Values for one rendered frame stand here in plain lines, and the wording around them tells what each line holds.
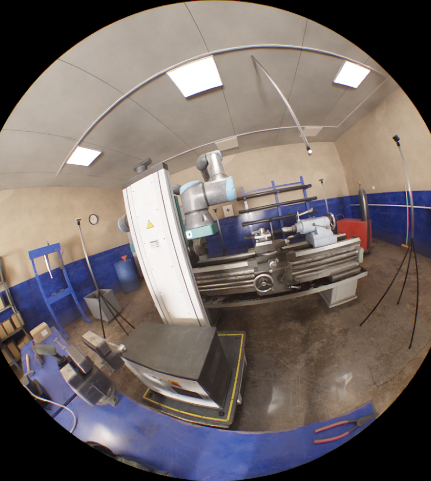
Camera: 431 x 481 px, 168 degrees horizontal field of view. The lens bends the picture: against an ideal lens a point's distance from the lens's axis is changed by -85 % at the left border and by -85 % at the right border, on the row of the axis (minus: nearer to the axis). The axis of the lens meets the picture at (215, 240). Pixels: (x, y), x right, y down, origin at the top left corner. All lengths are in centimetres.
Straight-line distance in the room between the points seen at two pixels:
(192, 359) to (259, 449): 48
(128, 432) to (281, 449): 46
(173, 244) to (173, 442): 88
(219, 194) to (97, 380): 106
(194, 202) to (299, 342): 167
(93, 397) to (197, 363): 49
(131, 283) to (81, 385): 402
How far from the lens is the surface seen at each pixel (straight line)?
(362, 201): 371
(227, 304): 173
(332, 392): 154
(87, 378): 71
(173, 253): 81
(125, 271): 442
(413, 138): 426
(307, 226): 185
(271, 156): 518
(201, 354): 74
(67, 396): 98
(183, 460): 58
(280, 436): 54
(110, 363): 74
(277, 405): 145
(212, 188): 83
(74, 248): 445
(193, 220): 83
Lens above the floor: 140
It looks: 8 degrees down
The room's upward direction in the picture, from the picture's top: 13 degrees counter-clockwise
